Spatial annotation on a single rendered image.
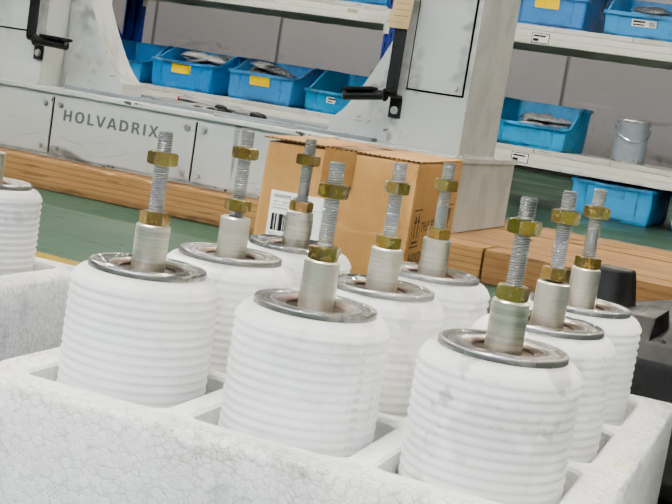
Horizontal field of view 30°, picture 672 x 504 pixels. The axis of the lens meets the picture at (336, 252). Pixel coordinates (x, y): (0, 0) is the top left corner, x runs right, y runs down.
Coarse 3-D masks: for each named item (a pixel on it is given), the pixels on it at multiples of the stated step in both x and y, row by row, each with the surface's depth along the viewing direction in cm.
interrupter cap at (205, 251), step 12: (180, 252) 89; (192, 252) 87; (204, 252) 89; (252, 252) 92; (264, 252) 93; (228, 264) 86; (240, 264) 86; (252, 264) 87; (264, 264) 87; (276, 264) 89
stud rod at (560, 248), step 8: (568, 192) 80; (576, 192) 80; (568, 200) 80; (568, 208) 80; (560, 224) 81; (560, 232) 81; (568, 232) 81; (560, 240) 81; (568, 240) 81; (560, 248) 81; (552, 256) 81; (560, 256) 81; (552, 264) 81; (560, 264) 81
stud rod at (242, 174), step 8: (248, 136) 88; (248, 144) 89; (240, 160) 89; (248, 160) 89; (240, 168) 89; (248, 168) 89; (240, 176) 89; (248, 176) 89; (240, 184) 89; (240, 192) 89; (232, 216) 89; (240, 216) 89
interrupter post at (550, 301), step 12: (540, 288) 81; (552, 288) 80; (564, 288) 80; (540, 300) 81; (552, 300) 80; (564, 300) 81; (540, 312) 81; (552, 312) 81; (564, 312) 81; (540, 324) 81; (552, 324) 81
